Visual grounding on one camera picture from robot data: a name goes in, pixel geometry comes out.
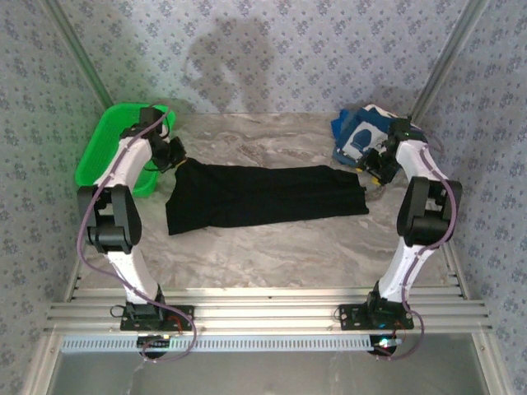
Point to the black t-shirt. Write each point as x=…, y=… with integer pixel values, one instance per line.
x=267, y=197

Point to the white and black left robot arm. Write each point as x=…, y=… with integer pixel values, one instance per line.
x=127, y=164

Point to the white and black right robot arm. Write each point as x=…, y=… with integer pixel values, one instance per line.
x=411, y=164

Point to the blue t-shirt with white print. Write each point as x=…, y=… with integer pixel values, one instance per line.
x=366, y=138

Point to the plain dark blue folded t-shirt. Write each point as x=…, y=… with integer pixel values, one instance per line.
x=338, y=125

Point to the green plastic basket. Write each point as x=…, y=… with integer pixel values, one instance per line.
x=99, y=144

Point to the small controller board with LED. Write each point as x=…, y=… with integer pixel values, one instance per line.
x=387, y=344
x=154, y=341

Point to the aluminium cross rails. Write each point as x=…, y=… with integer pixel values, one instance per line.
x=267, y=312

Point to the aluminium corner post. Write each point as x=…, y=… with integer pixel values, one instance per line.
x=449, y=57
x=78, y=53

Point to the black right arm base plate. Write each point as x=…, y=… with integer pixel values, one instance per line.
x=350, y=317

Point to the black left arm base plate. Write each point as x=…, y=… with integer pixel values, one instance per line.
x=177, y=319

